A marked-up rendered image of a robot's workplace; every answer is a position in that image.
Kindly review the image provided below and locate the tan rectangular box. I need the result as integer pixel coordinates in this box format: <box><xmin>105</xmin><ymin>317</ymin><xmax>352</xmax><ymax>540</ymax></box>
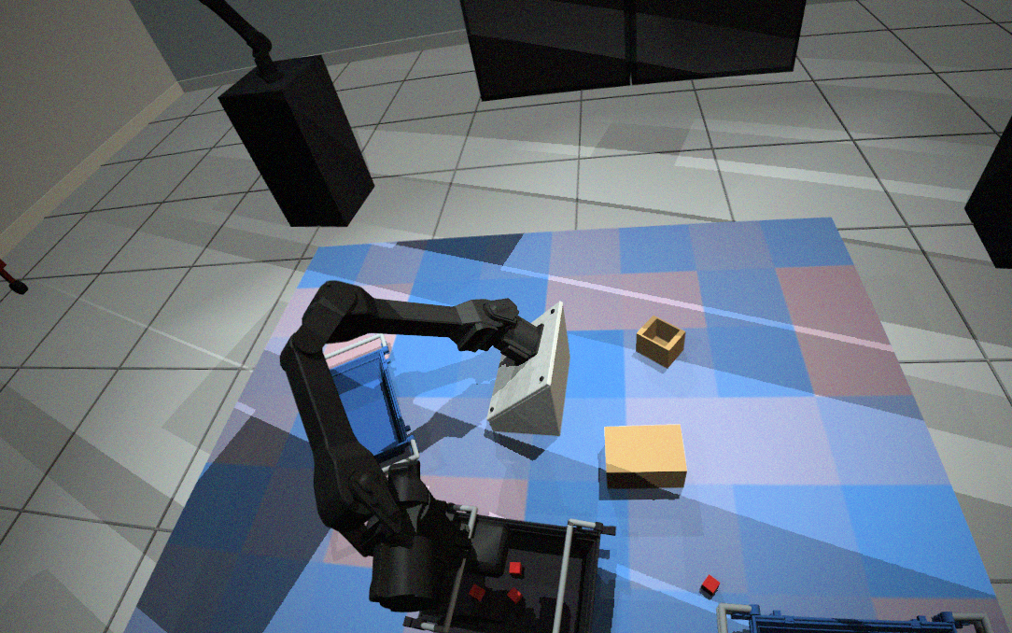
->
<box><xmin>604</xmin><ymin>424</ymin><xmax>687</xmax><ymax>488</ymax></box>

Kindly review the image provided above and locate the brown open-top box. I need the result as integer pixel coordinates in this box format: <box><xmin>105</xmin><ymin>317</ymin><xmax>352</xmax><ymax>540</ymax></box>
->
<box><xmin>636</xmin><ymin>316</ymin><xmax>686</xmax><ymax>368</ymax></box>

